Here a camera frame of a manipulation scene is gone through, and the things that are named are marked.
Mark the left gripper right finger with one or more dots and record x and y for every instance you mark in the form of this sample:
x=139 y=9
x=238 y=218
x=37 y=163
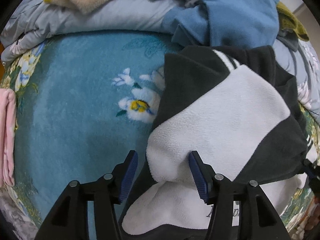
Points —
x=239 y=210

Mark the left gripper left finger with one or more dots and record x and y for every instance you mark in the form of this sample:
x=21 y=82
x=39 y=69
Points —
x=68 y=218

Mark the black and white hoodie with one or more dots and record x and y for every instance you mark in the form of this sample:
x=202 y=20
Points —
x=239 y=110

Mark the grey floral pillow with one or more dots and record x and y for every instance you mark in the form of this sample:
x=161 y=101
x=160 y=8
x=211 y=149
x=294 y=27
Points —
x=15 y=222

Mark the teal floral bed blanket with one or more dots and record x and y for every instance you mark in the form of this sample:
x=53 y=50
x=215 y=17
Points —
x=83 y=103

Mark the pink folded garment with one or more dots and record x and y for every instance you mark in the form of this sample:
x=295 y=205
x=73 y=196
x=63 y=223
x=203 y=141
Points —
x=8 y=124

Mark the olive green garment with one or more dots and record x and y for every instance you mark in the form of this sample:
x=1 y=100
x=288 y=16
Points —
x=289 y=23

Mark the blue garment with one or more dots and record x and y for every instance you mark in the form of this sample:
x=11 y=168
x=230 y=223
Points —
x=239 y=23

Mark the grey-blue floral quilt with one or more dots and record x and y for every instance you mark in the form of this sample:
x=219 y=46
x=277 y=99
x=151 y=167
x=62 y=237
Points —
x=34 y=21

